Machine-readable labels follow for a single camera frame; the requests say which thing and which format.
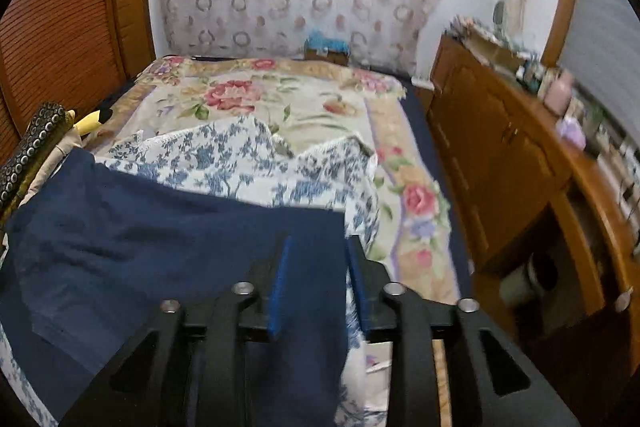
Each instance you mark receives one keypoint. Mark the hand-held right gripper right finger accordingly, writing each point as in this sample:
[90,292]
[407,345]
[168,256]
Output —
[360,292]

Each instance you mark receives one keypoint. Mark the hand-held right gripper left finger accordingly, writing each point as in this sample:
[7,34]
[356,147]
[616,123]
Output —
[280,287]

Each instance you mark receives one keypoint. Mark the navy printed t-shirt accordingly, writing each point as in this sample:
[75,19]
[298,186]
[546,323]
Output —
[150,232]

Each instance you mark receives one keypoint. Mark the blue floral bed sheet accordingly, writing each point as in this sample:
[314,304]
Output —
[240,157]

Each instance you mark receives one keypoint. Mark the pink floral blanket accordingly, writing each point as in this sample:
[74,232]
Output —
[300,97]

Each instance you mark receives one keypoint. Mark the wooden sideboard cabinet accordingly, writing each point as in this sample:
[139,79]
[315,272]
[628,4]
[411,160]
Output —
[500,142]

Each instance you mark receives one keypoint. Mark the small cardboard box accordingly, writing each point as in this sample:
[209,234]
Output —
[325,57]

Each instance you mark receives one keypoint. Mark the blue bag on box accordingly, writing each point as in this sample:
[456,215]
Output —
[325,41]

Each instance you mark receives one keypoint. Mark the yellow plush toy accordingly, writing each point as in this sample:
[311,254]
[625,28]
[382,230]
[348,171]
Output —
[90,123]

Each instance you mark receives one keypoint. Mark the purple tissue pack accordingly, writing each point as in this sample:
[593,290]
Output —
[572,132]

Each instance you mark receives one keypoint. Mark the open cardboard box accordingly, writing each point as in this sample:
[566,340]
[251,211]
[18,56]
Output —
[492,49]

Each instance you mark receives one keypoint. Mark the pink thermos jug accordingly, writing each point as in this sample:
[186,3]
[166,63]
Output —
[560,94]

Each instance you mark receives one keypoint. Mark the dark circle-print cloth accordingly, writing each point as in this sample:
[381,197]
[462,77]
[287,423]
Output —
[40,137]

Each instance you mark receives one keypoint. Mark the small white fan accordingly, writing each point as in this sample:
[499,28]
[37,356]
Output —
[499,13]

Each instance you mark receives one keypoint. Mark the wooden louvered wardrobe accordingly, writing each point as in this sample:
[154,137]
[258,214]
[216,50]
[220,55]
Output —
[60,32]

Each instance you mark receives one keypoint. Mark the grey window blind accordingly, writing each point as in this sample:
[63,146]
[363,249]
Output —
[605,32]

